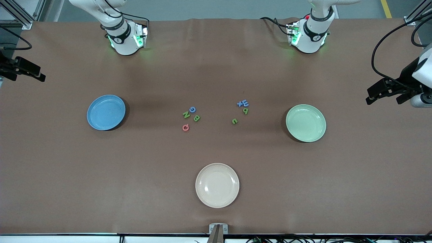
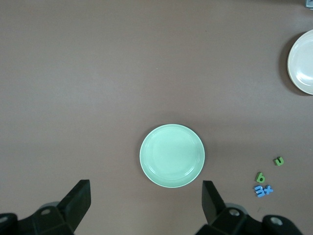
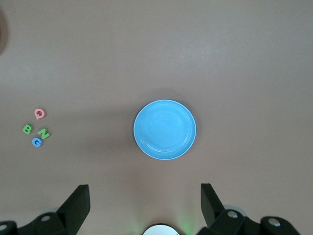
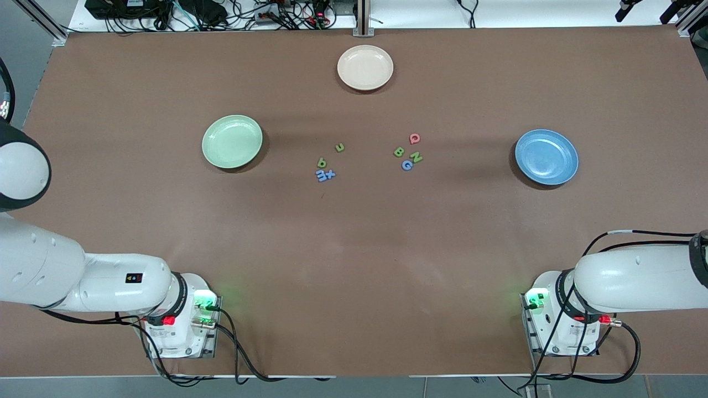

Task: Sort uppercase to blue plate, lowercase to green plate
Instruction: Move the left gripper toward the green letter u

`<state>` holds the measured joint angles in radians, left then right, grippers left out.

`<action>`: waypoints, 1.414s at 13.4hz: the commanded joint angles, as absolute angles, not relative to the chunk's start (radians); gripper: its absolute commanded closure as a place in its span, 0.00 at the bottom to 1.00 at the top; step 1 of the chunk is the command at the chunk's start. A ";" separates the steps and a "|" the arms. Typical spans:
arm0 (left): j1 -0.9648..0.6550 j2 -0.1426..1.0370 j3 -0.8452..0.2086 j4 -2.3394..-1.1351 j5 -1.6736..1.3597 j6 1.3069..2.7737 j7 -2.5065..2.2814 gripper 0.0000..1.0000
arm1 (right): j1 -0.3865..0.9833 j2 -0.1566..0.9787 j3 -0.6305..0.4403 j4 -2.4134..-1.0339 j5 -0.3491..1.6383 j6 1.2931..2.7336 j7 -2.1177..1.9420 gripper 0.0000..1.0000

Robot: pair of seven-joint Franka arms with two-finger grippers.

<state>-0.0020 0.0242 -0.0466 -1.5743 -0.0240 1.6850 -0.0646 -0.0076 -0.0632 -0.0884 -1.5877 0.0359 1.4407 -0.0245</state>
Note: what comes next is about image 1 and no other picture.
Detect white table edge rail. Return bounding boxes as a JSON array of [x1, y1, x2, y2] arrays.
[[0, 235, 432, 243]]

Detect black cable bundle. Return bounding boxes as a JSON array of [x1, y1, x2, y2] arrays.
[[246, 235, 432, 243]]

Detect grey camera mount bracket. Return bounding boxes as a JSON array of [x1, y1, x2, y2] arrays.
[[209, 223, 228, 243]]

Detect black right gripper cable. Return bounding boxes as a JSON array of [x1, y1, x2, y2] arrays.
[[0, 25, 32, 51]]

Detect yellow floor tape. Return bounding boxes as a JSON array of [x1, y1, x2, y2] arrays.
[[381, 0, 393, 19]]

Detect blue plate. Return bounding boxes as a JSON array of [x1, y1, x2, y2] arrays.
[[87, 94, 126, 131]]

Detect cream plate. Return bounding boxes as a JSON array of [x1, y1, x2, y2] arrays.
[[195, 163, 240, 209]]

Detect green plate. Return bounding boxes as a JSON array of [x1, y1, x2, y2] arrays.
[[286, 104, 327, 143]]

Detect aluminium frame post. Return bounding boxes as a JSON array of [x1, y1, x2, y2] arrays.
[[0, 0, 46, 30], [403, 0, 432, 26]]

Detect brown table cover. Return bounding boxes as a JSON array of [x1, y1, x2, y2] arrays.
[[0, 17, 432, 236]]

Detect black base power cable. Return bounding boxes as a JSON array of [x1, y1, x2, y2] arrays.
[[260, 17, 291, 36]]

